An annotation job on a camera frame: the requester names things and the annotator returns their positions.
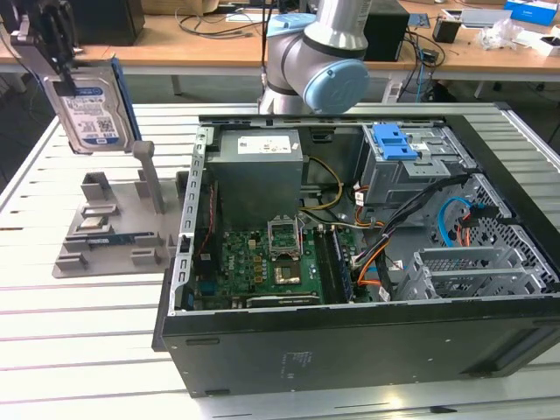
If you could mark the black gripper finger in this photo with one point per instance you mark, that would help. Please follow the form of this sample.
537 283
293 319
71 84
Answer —
66 85

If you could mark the hard disk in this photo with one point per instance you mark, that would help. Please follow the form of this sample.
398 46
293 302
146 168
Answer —
92 118

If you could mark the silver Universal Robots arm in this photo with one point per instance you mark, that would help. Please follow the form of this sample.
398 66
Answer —
332 26

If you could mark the black disk power connector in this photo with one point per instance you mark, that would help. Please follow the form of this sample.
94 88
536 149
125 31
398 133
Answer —
485 214

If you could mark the metal disk bay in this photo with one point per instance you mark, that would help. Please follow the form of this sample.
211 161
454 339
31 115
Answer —
472 262

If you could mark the large black box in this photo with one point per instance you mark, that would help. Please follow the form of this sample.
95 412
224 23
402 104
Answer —
109 22

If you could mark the wooden desk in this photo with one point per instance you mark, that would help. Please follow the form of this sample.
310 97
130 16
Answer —
175 52

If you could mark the grey parts rack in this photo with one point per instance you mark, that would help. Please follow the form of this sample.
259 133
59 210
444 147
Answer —
122 205

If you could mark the silver CPU chip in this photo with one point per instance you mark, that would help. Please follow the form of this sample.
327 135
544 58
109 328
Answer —
93 225

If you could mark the blue RAM stick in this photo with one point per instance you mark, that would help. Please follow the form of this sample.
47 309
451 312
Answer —
109 240

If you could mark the grey power supply unit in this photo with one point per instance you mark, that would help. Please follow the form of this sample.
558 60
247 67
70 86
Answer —
254 184

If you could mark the green motherboard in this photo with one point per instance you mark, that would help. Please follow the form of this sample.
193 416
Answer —
245 262

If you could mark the CPU socket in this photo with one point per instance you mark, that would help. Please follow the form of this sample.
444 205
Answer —
287 273

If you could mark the black expansion slot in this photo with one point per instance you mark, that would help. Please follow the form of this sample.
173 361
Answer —
284 300

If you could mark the black RAM slot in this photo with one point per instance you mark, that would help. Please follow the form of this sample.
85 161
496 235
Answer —
324 267

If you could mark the black computer tower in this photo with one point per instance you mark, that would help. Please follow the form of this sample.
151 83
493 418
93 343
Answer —
387 30

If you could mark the installed RAM stick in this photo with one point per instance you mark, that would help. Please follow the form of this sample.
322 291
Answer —
341 267

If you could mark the blue plastic drive latch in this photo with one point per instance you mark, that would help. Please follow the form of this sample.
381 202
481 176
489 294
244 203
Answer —
394 144

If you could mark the silver drive cage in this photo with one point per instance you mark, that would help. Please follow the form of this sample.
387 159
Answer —
394 179

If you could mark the black square cup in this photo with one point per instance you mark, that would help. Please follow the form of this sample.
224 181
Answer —
446 28

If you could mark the black open PC case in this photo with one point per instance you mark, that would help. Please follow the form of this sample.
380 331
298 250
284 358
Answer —
350 350

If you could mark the grey flat tray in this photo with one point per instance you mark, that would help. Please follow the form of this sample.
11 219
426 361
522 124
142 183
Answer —
485 17

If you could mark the clear plastic bag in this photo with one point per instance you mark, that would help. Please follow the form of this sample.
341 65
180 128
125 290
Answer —
499 35

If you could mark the blue cardboard box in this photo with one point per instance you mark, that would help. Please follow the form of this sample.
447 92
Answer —
527 11

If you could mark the white open box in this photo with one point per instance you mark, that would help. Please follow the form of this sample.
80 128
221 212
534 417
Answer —
538 44

